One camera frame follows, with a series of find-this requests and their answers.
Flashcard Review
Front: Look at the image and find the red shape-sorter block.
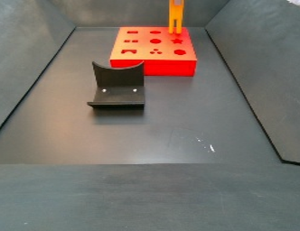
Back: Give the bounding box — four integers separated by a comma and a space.
109, 27, 196, 77

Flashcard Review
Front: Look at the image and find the orange square-circle peg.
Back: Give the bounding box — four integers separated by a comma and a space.
168, 0, 183, 34

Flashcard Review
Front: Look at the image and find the black curved holder stand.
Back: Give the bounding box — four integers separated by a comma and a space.
87, 62, 144, 108

